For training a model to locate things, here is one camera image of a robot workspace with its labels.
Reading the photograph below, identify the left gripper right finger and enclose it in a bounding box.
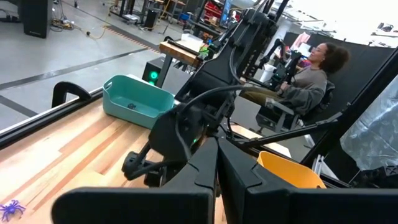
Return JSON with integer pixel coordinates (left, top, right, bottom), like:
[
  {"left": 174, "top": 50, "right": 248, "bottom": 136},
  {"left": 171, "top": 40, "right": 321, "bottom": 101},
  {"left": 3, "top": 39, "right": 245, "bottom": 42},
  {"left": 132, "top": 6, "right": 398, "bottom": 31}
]
[{"left": 217, "top": 138, "right": 398, "bottom": 224}]

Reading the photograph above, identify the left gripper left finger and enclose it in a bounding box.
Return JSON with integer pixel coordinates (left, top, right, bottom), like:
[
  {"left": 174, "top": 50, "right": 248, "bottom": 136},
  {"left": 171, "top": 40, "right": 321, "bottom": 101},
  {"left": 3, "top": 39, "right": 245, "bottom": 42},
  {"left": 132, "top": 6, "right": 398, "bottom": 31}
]
[{"left": 51, "top": 138, "right": 219, "bottom": 224}]

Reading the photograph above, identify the yellow plastic bin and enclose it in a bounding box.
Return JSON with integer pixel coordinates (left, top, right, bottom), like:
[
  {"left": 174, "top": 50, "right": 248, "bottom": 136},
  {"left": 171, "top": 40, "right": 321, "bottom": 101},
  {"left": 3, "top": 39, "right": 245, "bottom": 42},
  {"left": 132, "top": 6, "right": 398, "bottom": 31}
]
[{"left": 257, "top": 151, "right": 327, "bottom": 189}]

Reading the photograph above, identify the teal plastic bin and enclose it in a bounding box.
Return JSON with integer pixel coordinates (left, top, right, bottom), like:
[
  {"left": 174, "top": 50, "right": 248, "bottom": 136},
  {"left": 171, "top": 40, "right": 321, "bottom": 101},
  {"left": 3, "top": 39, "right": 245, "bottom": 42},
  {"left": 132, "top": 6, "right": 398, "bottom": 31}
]
[{"left": 102, "top": 74, "right": 175, "bottom": 130}]

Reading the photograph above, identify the black box green light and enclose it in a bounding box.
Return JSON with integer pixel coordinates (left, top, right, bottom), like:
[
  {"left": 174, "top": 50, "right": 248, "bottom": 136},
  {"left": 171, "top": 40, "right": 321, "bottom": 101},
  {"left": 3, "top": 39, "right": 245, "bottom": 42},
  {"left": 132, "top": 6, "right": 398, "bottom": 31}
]
[{"left": 142, "top": 57, "right": 165, "bottom": 86}]

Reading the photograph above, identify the black slanted pole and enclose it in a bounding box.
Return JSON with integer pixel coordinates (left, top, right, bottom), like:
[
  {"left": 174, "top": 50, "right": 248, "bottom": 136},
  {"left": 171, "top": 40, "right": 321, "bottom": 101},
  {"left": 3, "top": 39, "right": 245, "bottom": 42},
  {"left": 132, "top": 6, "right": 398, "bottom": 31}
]
[{"left": 239, "top": 111, "right": 345, "bottom": 149}]

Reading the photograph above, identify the wooden desk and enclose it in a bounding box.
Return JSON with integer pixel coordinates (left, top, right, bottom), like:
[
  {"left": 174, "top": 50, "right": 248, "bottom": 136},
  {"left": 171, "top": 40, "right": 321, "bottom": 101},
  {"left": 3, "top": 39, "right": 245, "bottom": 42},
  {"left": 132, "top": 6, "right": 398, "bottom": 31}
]
[{"left": 159, "top": 40, "right": 205, "bottom": 88}]

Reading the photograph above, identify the grey office chair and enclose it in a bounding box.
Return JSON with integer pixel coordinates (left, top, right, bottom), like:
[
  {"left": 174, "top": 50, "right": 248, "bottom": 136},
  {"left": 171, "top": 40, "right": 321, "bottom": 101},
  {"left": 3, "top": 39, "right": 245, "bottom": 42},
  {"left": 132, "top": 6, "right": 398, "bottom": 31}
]
[{"left": 254, "top": 80, "right": 336, "bottom": 134}]

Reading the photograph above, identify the translucent plastic sheet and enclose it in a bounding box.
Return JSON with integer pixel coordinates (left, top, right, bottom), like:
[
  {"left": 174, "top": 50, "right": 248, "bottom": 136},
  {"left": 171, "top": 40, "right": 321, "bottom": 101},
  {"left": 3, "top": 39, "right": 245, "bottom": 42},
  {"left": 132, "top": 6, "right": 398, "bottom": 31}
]
[{"left": 340, "top": 74, "right": 398, "bottom": 171}]

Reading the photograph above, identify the white cup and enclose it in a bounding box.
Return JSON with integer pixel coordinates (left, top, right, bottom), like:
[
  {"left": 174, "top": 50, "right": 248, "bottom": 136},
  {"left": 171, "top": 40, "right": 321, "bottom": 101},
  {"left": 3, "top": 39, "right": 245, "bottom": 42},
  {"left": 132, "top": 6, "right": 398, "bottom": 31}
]
[{"left": 259, "top": 63, "right": 277, "bottom": 83}]

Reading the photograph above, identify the person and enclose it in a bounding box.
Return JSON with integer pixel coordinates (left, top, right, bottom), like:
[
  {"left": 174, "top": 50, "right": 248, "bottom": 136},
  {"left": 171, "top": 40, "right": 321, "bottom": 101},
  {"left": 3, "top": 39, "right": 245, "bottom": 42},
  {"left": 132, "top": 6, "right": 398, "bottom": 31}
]
[{"left": 239, "top": 42, "right": 351, "bottom": 116}]

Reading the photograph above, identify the black fabric backdrop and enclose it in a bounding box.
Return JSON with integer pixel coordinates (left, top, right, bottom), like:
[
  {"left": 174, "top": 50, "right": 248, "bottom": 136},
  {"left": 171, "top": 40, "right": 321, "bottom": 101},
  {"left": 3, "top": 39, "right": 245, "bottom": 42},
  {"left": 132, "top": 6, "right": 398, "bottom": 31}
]
[{"left": 282, "top": 32, "right": 397, "bottom": 125}]

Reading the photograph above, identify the black floor cabinet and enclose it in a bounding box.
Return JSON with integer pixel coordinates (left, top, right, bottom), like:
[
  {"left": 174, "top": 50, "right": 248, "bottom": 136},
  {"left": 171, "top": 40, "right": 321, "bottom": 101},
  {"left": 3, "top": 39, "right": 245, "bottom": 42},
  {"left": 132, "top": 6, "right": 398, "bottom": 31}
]
[{"left": 19, "top": 0, "right": 53, "bottom": 39}]

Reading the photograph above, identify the black table edge bracket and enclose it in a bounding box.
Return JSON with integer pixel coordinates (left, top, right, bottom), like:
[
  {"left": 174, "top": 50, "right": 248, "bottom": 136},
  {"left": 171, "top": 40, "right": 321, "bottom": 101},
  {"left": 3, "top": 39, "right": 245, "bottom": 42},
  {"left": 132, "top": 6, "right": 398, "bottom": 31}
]
[{"left": 51, "top": 81, "right": 93, "bottom": 109}]

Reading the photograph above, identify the black gantry post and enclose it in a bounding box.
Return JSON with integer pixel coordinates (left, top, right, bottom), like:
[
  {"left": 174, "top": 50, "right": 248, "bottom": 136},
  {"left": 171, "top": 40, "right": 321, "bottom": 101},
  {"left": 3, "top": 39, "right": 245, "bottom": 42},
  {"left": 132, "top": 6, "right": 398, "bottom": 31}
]
[{"left": 300, "top": 46, "right": 398, "bottom": 167}]

